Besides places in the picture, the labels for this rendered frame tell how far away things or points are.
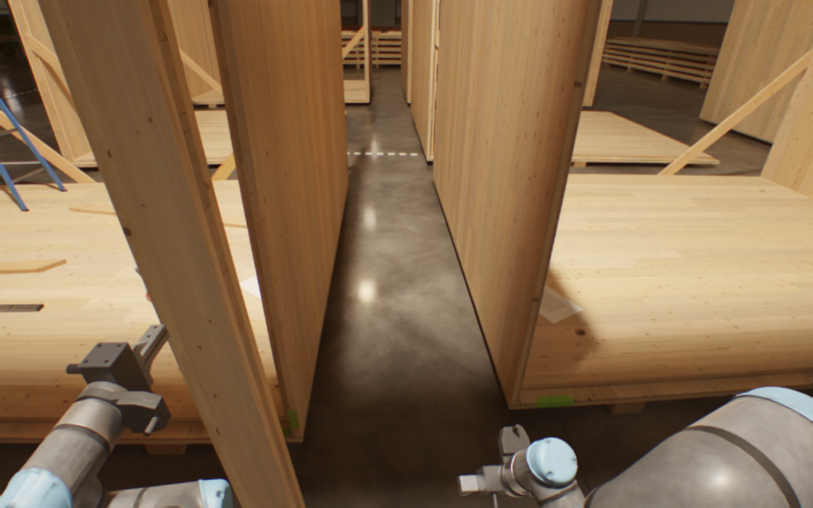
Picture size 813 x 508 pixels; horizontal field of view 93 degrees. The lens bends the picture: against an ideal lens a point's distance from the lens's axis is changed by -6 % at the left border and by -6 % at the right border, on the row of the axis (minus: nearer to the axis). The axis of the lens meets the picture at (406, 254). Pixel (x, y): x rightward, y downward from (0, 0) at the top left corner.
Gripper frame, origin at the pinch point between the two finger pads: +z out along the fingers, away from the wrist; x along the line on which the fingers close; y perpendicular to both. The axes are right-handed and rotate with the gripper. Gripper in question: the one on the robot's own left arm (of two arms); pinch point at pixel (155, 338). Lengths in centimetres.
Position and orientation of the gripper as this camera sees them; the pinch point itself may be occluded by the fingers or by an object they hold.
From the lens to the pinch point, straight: 81.4
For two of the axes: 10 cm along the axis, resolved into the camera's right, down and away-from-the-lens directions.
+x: 0.3, 8.7, 5.0
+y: -10.0, 0.4, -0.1
